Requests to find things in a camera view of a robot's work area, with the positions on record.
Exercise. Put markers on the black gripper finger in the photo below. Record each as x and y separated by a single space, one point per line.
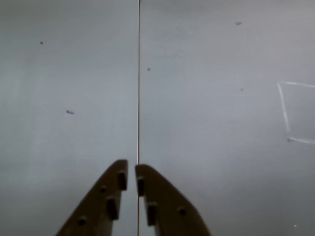
169 209
98 204

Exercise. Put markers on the gray mat with chalk square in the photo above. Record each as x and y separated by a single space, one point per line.
221 123

